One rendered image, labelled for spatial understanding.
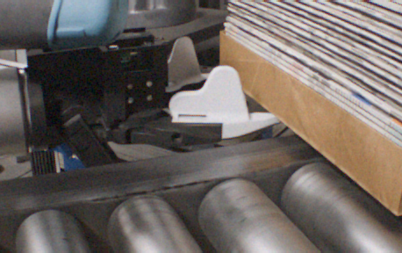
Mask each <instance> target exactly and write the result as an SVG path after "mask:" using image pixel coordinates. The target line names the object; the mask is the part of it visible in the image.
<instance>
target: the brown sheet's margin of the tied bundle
mask: <svg viewBox="0 0 402 253"><path fill-rule="evenodd" d="M226 33H227V32H226V31H220V32H219V40H220V66H229V67H232V68H234V69H236V70H237V72H238V73H239V75H240V80H241V84H242V88H243V92H245V93H246V94H247V95H249V96H250V97H251V98H252V99H253V100H254V101H256V102H257V103H258V104H259V105H261V106H262V107H264V108H265V109H266V110H267V111H269V112H270V113H271V114H273V115H274V116H275V117H277V118H278V119H279V120H281V121H282V122H283V123H284V124H285V125H286V126H288V127H289V128H290V129H292V130H293V131H294V132H295V133H297V134H298V135H300V136H301V137H302V138H303V139H305V141H307V142H308V143H309V144H310V145H312V146H313V147H314V148H316V149H317V150H318V151H319V152H320V153H321V154H322V155H323V156H324V157H326V158H327V159H328V160H329V161H330V162H331V163H334V164H335V165H336V166H338V167H339V169H341V170H342V171H343V172H345V173H346V175H348V176H349V177H352V178H353V180H354V181H356V182H357V183H358V184H359V185H360V186H361V187H363V189H365V190H366V191H367V192H368V193H369V194H370V195H373V197H374V198H376V199H377V200H378V201H380V202H381V203H382V204H383V205H384V206H385V207H387V208H389V210H390V211H391V212H393V213H395V214H396V216H400V215H402V198H401V197H402V147H400V146H399V145H398V144H397V143H395V142H394V141H392V140H391V139H389V138H388V137H387V136H384V135H383V134H381V133H379V132H378V131H377V130H376V129H374V128H373V127H371V126H369V125H367V123H365V122H363V121H362V120H360V119H359V118H357V117H356V116H355V115H353V114H352V113H350V112H348V111H346V110H345V109H344V108H342V107H341V106H339V105H337V104H336V103H334V101H332V100H330V99H328V98H326V97H324V96H323V95H321V94H319V92H317V91H316V90H314V89H312V88H311V87H309V86H307V85H306V84H304V83H302V82H300V81H299V80H298V79H296V78H295V77H294V76H291V75H290V74H288V73H286V72H285V71H283V70H282V69H280V68H279V67H277V66H275V65H274V64H272V63H271V62H269V61H267V60H265V59H263V58H262V57H261V56H260V55H258V54H256V53H254V52H253V51H251V50H250V49H248V48H246V47H244V46H243V45H241V44H240V43H239V42H237V41H236V40H234V39H232V38H230V37H229V36H227V35H226ZM399 203H400V204H399Z"/></svg>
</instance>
